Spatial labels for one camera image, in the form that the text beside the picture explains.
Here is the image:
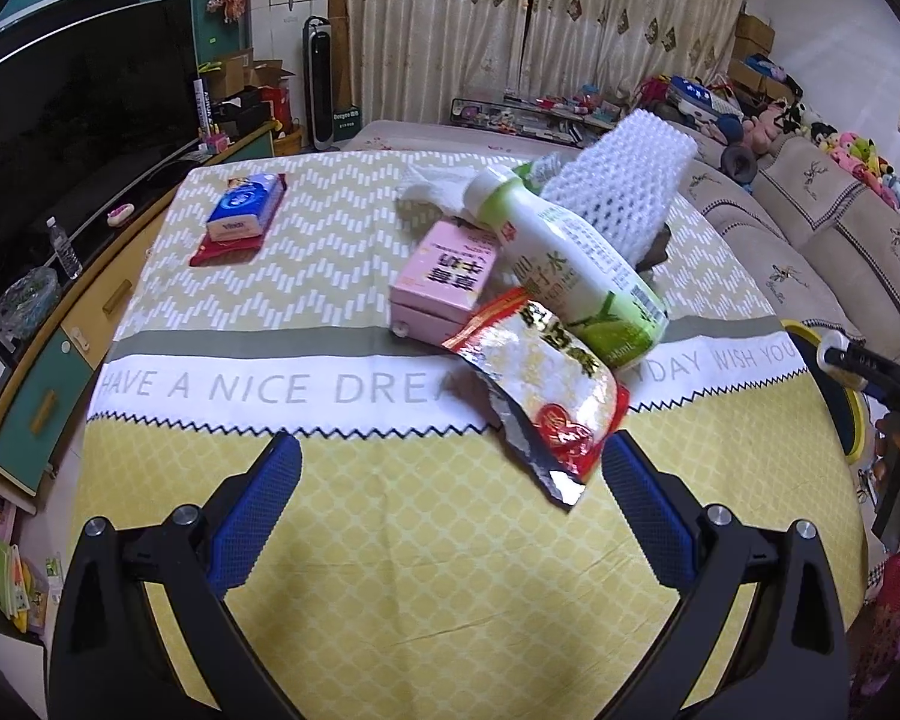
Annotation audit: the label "yellow white printed blanket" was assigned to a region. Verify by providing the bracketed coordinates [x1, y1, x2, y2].
[67, 150, 871, 720]

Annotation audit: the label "red silver snack wrapper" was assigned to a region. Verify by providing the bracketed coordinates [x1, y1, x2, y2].
[441, 289, 631, 513]

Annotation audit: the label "white green drink bottle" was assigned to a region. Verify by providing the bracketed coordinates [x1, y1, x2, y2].
[461, 167, 670, 371]

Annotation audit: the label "blue star patterned bag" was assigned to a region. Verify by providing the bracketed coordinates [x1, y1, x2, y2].
[667, 75, 733, 118]

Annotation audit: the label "yellow rimmed dark bin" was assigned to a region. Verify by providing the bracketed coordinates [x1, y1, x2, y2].
[782, 320, 869, 464]

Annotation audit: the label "white floral bedsheet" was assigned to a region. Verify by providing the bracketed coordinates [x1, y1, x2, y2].
[345, 118, 602, 160]

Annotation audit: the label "pink patterned clothing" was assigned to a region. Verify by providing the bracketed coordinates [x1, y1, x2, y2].
[849, 546, 900, 710]

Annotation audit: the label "beige sofa with covers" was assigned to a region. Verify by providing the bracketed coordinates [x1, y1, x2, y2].
[675, 127, 900, 362]

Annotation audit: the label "stacked cardboard boxes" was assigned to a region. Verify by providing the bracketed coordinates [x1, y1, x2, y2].
[727, 11, 778, 91]

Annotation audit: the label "white upright book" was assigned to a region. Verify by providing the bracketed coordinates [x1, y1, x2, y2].
[192, 79, 215, 140]

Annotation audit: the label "glass ashtray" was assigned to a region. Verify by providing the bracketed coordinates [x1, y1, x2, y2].
[0, 266, 65, 338]

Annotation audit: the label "dark grey round cushion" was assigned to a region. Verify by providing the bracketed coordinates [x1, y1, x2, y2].
[722, 144, 758, 182]

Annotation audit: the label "pile of plush toys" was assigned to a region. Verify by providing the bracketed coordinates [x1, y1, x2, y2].
[742, 97, 900, 227]

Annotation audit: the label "cluttered glass side table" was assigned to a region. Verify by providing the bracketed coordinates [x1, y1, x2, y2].
[450, 94, 625, 145]

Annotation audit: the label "black white tower fan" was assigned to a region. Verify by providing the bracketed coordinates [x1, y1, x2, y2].
[302, 15, 337, 153]

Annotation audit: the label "green box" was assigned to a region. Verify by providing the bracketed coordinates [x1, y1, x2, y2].
[332, 103, 363, 150]

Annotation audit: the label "white foam net sleeve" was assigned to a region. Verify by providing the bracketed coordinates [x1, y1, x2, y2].
[544, 109, 697, 271]

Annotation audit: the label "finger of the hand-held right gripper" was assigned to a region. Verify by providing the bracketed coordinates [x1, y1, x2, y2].
[816, 330, 900, 412]

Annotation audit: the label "black flat television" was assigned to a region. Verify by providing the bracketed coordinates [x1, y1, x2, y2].
[0, 0, 200, 323]

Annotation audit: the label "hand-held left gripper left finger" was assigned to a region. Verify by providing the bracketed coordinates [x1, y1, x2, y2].
[49, 431, 305, 720]

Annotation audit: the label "clear bottle green label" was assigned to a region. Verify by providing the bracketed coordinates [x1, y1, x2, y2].
[529, 152, 575, 193]

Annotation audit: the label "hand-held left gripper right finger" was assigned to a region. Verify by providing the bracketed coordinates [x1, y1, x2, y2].
[602, 431, 850, 720]

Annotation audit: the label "beige patterned curtain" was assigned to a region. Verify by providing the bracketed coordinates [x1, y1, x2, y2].
[529, 0, 758, 102]
[345, 0, 532, 125]

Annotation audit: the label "red flat packet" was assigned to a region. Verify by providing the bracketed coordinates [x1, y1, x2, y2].
[190, 172, 290, 269]

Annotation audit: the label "pink milk carton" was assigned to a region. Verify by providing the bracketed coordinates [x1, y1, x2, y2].
[388, 221, 505, 350]

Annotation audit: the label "blue tissue pack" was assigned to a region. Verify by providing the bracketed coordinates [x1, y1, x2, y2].
[206, 174, 283, 243]

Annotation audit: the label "clear water bottle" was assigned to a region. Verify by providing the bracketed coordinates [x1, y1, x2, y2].
[45, 217, 84, 281]

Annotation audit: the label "white crumpled tissue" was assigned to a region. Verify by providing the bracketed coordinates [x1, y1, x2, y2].
[397, 157, 512, 223]

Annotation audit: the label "green yellow television cabinet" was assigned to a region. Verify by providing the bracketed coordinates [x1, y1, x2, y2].
[0, 124, 302, 497]

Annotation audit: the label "black box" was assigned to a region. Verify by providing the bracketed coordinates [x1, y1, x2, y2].
[216, 90, 272, 140]

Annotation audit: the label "open cardboard box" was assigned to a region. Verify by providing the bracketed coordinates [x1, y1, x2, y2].
[204, 49, 297, 104]

